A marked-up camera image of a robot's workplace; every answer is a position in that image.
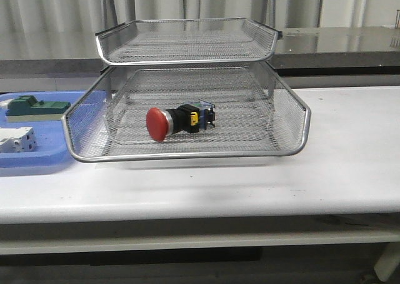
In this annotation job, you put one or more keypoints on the red emergency stop button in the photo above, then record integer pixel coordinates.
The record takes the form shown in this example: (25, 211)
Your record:
(191, 117)

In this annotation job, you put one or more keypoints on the silver mesh tray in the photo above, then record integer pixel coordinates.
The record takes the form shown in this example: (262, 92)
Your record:
(233, 123)
(85, 122)
(187, 40)

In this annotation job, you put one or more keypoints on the grey speckled counter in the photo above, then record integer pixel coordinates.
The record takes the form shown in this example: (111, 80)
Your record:
(305, 58)

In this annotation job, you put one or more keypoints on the green terminal block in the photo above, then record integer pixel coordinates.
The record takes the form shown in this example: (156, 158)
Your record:
(28, 108)

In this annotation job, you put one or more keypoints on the white circuit breaker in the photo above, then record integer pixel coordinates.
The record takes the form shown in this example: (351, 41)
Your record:
(18, 140)

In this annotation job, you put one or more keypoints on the grey pleated curtain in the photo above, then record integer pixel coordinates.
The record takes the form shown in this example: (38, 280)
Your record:
(61, 16)

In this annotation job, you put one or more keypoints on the white table leg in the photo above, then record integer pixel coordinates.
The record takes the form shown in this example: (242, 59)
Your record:
(387, 262)

